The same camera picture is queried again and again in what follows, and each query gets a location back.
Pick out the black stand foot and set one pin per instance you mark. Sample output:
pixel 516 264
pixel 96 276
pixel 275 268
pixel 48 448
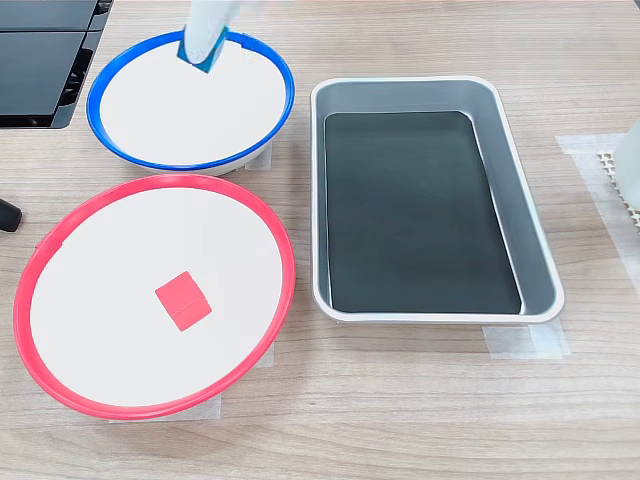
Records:
pixel 9 215

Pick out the black flat device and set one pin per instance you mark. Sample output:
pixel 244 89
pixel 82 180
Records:
pixel 35 65

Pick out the blue cube block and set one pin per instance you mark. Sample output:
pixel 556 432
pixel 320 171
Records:
pixel 216 59

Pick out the translucent tape piece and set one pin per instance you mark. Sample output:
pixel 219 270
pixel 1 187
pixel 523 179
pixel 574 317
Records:
pixel 200 407
pixel 267 356
pixel 261 157
pixel 525 342

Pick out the blue rimmed white dish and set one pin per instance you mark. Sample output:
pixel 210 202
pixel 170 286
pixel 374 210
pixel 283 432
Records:
pixel 190 115

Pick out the red cube block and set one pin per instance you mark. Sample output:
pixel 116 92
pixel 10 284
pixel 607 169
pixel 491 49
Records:
pixel 183 301

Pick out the red rimmed white dish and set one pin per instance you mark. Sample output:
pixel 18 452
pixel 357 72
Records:
pixel 150 300

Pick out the black tray liner mat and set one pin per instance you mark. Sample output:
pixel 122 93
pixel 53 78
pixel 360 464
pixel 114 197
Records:
pixel 415 210

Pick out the silver metal tray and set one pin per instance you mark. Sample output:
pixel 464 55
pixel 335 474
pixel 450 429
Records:
pixel 530 200

